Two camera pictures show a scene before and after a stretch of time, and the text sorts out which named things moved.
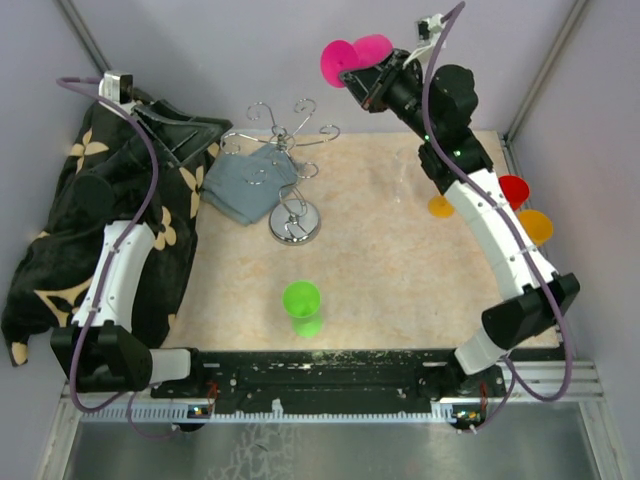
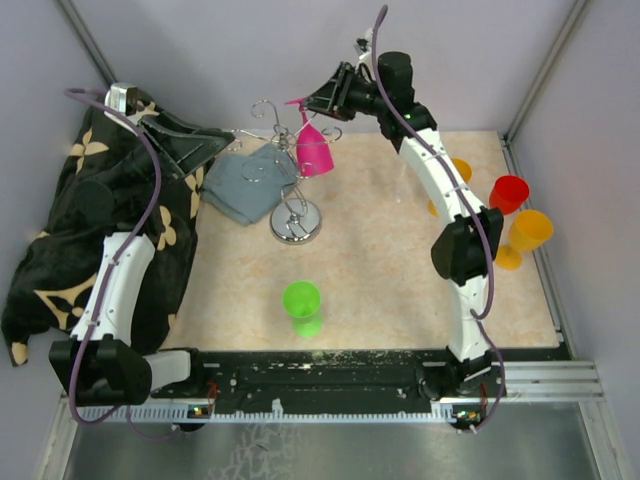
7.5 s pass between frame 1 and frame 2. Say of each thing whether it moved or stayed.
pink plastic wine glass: moved
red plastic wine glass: stayed
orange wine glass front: stayed
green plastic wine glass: stayed
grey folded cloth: stayed
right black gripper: moved
